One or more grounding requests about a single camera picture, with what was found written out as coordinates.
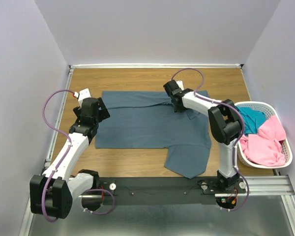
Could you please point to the teal t-shirt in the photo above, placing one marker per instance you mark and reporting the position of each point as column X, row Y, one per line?
column 253, row 119

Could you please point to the pink t-shirt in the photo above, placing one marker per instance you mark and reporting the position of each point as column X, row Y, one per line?
column 265, row 147

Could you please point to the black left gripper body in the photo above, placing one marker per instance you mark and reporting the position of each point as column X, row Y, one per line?
column 103, row 113

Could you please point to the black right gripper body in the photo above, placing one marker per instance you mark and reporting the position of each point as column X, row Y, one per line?
column 177, row 108

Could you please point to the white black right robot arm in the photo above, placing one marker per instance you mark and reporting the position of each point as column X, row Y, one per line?
column 226, row 127

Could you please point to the aluminium front rail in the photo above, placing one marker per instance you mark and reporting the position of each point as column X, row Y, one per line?
column 270, row 186

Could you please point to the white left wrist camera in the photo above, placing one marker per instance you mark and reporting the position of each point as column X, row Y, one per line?
column 83, row 94

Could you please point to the grey-blue t-shirt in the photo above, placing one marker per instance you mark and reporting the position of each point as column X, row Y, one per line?
column 147, row 120

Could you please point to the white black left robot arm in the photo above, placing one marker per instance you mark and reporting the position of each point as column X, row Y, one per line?
column 53, row 192

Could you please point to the white plastic laundry basket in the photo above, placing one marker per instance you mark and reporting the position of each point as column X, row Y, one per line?
column 268, row 111

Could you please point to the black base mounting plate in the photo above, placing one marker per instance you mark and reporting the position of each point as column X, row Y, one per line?
column 135, row 191

